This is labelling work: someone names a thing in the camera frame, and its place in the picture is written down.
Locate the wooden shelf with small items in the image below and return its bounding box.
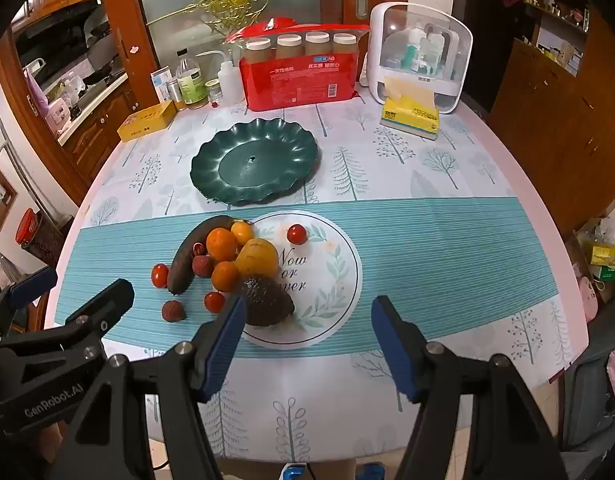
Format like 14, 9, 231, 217
517, 0, 591, 78

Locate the dark brown avocado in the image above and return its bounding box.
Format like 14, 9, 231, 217
236, 275, 295, 328

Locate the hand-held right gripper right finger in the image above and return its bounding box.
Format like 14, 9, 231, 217
371, 295, 571, 480

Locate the white squeeze bottle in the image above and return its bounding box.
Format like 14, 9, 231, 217
196, 50, 246, 106

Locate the grey chair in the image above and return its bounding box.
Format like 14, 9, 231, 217
560, 312, 615, 453

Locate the silver metal can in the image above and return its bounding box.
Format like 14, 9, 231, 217
166, 77, 188, 112

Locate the white cosmetics storage box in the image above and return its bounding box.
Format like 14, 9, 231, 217
362, 2, 474, 101

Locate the dark green scalloped plate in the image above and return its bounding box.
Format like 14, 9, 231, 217
190, 117, 321, 207

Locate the yellow green cardboard box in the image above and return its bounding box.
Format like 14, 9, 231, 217
585, 241, 615, 281

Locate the red paper cup package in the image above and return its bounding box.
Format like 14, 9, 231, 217
226, 17, 372, 112

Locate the blue and white carton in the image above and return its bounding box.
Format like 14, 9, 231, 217
150, 66, 174, 103

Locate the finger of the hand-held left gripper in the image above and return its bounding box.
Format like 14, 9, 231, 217
0, 266, 58, 333
0, 278, 135, 377

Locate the red bin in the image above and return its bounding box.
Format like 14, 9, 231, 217
16, 208, 43, 250

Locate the overripe brown banana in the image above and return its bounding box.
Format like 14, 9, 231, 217
167, 215, 252, 297

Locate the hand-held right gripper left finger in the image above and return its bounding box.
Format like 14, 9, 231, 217
50, 295, 248, 480

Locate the large yellow citrus fruit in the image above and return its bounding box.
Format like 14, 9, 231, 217
234, 238, 279, 281

